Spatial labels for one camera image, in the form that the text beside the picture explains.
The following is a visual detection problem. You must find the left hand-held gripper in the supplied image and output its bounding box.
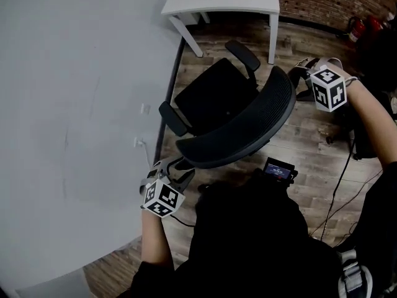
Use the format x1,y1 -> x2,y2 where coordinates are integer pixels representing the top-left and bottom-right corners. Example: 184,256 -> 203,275
139,155 -> 196,219

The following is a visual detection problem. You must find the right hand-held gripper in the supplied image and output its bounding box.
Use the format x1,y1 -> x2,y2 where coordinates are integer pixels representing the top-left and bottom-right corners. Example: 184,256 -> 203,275
287,57 -> 348,114

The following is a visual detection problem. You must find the black office chair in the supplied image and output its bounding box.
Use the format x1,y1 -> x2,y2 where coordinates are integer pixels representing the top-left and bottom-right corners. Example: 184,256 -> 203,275
158,39 -> 297,169

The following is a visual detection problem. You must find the person's right forearm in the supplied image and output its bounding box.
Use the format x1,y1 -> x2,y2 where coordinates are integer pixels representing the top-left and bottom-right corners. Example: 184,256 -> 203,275
344,78 -> 397,171

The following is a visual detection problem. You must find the person's left forearm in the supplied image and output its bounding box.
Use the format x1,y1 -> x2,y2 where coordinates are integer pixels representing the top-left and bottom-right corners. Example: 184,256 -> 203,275
141,208 -> 175,271

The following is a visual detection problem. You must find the red fire extinguisher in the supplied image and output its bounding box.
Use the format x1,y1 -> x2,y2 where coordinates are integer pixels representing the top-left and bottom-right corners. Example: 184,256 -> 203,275
346,16 -> 367,45

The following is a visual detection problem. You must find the black screen device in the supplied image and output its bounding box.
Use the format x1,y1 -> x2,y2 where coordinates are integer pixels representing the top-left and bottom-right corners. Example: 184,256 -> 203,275
263,156 -> 298,185

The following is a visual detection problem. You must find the person in black shirt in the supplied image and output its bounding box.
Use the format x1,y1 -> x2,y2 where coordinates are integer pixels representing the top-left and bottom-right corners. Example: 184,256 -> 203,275
116,168 -> 397,298

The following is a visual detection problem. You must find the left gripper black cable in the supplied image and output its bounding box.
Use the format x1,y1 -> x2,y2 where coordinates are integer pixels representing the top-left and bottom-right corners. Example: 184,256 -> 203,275
169,214 -> 197,228

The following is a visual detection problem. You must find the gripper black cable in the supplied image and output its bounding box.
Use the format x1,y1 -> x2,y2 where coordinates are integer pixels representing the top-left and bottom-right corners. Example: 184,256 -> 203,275
169,214 -> 197,228
310,131 -> 384,248

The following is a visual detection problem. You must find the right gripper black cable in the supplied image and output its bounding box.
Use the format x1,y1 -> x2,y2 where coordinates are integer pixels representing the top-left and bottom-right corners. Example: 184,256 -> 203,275
310,131 -> 384,248

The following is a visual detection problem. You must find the grey backpack strap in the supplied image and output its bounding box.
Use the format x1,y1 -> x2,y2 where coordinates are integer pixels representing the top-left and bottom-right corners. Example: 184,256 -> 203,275
336,248 -> 375,298

